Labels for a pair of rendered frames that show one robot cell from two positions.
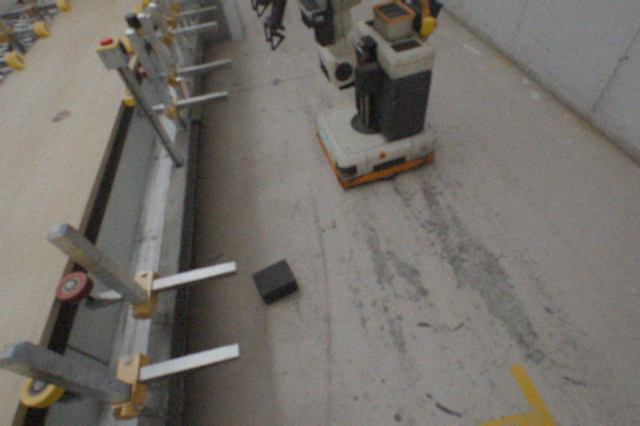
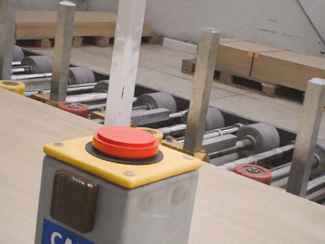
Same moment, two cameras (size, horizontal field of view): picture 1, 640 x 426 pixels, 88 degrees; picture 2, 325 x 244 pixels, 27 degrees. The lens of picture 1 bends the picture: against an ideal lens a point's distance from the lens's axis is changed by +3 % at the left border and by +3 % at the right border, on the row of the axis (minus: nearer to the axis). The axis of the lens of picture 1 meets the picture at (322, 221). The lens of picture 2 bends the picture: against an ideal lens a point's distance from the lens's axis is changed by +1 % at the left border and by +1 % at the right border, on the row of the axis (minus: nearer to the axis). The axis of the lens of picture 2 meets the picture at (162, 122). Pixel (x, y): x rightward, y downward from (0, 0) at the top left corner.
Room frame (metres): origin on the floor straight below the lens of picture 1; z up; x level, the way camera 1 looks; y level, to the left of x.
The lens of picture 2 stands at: (1.49, 0.31, 1.34)
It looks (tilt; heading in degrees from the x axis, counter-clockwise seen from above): 15 degrees down; 130
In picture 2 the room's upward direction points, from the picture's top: 8 degrees clockwise
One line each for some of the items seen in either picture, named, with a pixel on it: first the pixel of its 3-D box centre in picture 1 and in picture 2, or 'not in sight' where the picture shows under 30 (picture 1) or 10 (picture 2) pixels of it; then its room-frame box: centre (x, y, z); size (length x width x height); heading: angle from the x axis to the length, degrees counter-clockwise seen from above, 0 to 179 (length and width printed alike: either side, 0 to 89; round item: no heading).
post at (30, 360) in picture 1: (103, 387); not in sight; (0.23, 0.52, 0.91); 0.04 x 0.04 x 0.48; 4
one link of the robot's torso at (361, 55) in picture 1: (348, 74); not in sight; (1.78, -0.29, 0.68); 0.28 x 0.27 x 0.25; 9
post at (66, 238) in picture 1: (123, 284); not in sight; (0.48, 0.54, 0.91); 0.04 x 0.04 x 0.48; 4
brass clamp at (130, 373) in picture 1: (130, 386); not in sight; (0.26, 0.52, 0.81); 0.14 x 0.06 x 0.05; 4
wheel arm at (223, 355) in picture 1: (152, 373); not in sight; (0.28, 0.48, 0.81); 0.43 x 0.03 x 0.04; 94
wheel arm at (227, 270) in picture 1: (163, 285); not in sight; (0.53, 0.49, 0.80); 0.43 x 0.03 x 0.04; 94
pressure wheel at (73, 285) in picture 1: (84, 293); not in sight; (0.51, 0.69, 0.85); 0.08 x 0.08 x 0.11
